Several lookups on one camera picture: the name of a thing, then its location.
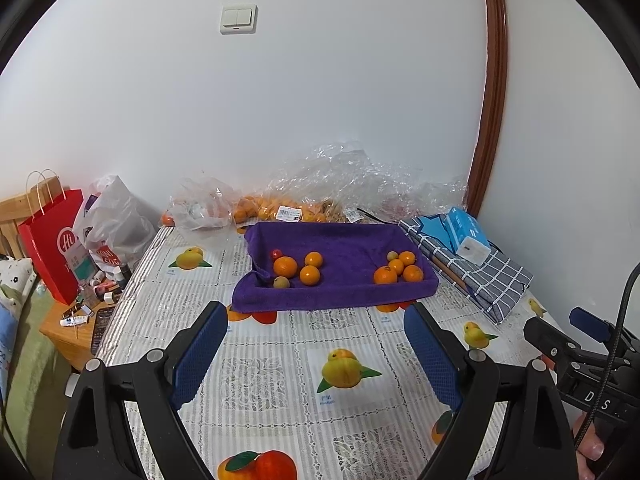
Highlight clear bag of small oranges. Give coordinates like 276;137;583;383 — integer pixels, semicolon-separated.
232;192;366;226

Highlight purple cloth-lined tray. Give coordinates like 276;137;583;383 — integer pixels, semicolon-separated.
231;221;440;313

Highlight green blanket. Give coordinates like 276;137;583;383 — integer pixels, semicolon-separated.
0;285;71;461

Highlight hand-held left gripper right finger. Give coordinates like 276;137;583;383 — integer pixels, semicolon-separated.
404;302;578;480

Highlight clear bag with mandarins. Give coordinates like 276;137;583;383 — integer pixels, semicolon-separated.
167;172;246;233

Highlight blue tissue pack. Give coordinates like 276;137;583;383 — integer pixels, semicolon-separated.
445;206;493;263

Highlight black cable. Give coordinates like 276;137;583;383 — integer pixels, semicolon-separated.
575;262;640;453

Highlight white light switch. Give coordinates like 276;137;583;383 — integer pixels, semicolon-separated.
220;4;259;35

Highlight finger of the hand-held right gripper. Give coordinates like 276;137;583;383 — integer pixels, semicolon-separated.
569;307;612;342
523;317;584;374

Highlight brown wooden door frame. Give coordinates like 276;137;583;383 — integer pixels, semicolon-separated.
462;0;508;221

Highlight white tube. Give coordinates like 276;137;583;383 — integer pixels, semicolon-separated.
60;307;95;328

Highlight fruit-print tablecloth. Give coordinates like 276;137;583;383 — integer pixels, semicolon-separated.
95;225;581;480

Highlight crumpled clear plastic wrap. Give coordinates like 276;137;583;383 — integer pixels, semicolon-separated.
267;140;471;223

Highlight group of small cosmetic bottles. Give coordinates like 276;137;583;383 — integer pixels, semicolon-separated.
75;265;133;306

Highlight person's right hand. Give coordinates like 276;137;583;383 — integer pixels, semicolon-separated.
571;411;608;480

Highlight grey checked cloth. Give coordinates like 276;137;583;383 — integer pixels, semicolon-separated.
398;217;535;326

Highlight wooden nightstand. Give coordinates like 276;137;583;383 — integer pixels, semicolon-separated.
39;280;131;373

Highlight red paper bag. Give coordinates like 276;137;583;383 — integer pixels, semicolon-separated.
19;169;96;306

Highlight floral pillow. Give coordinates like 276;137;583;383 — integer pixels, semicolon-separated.
0;255;38;301

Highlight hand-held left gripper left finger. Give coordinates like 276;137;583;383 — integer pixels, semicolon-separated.
52;301;229;480

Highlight wooden headboard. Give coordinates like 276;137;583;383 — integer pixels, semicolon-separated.
0;192;38;261

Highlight white plastic bag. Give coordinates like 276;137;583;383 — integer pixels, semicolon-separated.
72;175;158;273

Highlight blue packet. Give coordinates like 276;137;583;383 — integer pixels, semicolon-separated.
417;214;458;251

